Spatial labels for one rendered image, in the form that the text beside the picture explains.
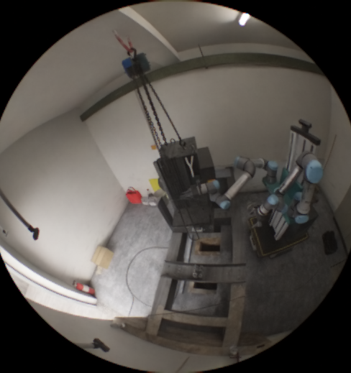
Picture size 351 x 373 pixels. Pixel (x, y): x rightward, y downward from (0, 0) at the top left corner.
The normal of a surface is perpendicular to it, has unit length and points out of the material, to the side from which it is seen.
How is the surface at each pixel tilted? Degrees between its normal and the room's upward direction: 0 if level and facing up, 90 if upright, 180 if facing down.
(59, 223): 90
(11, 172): 90
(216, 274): 0
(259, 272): 0
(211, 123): 90
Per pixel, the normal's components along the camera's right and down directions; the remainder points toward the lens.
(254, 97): -0.21, 0.66
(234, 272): -0.29, -0.75
